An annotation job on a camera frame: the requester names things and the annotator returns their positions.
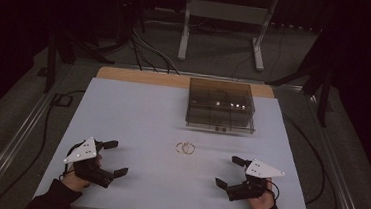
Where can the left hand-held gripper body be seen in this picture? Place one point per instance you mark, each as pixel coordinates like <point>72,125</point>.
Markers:
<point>86,152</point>

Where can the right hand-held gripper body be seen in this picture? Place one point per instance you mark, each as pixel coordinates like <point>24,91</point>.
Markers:
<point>262,170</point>

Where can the gold hoop earring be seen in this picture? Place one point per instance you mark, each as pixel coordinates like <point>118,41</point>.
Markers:
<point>181,147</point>
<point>190,148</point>

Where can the smoky transparent storage box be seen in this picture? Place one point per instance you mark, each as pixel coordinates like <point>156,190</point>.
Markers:
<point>220,105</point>

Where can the person's right hand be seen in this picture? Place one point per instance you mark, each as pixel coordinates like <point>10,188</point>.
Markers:
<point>263,201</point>

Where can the person's left hand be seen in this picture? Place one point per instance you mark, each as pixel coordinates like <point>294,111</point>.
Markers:
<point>74,181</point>

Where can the white table cover sheet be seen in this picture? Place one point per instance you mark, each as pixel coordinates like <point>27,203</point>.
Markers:
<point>145,121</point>

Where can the black floor socket plate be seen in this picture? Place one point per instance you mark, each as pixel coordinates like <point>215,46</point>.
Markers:
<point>62,100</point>

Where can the black tripod stand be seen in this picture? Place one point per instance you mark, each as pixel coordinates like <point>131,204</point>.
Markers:
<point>324,82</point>
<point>51,57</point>

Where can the grey metal stand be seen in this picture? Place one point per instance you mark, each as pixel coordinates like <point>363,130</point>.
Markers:
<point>226,11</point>

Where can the aluminium rail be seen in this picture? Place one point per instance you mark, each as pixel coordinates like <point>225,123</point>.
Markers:
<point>339,170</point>
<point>13,137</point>

